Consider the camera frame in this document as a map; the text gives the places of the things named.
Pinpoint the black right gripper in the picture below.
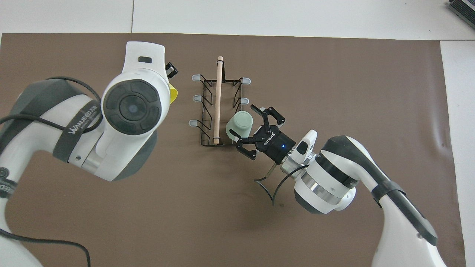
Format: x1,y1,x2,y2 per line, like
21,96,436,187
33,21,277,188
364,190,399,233
229,104,297,165

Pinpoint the black wire cup rack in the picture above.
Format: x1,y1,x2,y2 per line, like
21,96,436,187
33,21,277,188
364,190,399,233
189,56,252,147

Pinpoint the grey ribbed device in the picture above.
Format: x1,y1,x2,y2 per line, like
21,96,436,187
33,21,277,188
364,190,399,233
447,0,475,19

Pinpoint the brown table mat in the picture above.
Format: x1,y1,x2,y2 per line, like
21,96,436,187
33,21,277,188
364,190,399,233
0,33,466,267

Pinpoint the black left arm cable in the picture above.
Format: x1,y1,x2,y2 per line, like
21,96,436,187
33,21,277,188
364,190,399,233
0,76,103,267

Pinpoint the pale green plastic cup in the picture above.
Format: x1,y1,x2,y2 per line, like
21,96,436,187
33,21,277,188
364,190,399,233
226,111,254,142

